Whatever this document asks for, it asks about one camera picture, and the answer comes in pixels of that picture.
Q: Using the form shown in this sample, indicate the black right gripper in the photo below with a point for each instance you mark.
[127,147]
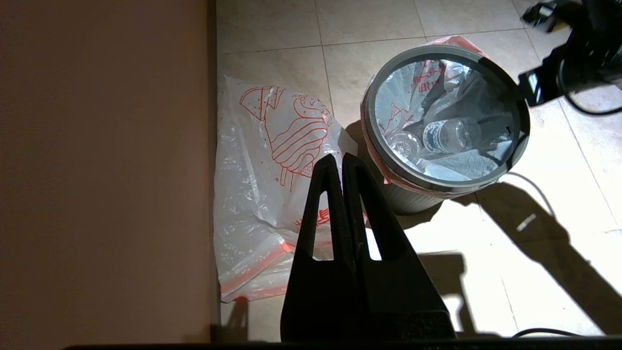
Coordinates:
[602,43]

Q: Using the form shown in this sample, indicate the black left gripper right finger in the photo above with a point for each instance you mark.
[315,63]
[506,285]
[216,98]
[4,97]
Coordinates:
[398,291]

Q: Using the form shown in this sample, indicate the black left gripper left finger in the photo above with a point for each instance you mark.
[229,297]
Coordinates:
[320,291]

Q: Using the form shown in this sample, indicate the black trash bin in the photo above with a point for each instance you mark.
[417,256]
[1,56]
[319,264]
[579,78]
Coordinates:
[413,199]

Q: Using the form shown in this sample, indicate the red-printed bag holding bottles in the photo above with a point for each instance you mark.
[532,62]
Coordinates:
[413,87]

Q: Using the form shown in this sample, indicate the flat red-printed plastic bag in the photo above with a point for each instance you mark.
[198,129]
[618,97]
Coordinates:
[252,194]

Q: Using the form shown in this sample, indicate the clear crushed plastic bottle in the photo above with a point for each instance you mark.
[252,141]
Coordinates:
[404,146]

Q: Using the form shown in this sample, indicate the clear bottle with blue label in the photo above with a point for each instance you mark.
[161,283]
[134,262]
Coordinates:
[444,136]

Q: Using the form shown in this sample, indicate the black and white wrist camera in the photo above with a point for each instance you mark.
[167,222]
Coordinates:
[544,12]

